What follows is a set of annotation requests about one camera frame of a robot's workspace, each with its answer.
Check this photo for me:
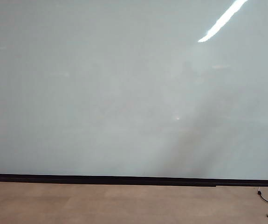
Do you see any white whiteboard with black frame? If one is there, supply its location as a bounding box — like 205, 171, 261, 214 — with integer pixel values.
0, 0, 268, 187

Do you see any black table edge rail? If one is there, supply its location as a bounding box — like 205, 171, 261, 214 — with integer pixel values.
0, 178, 217, 188

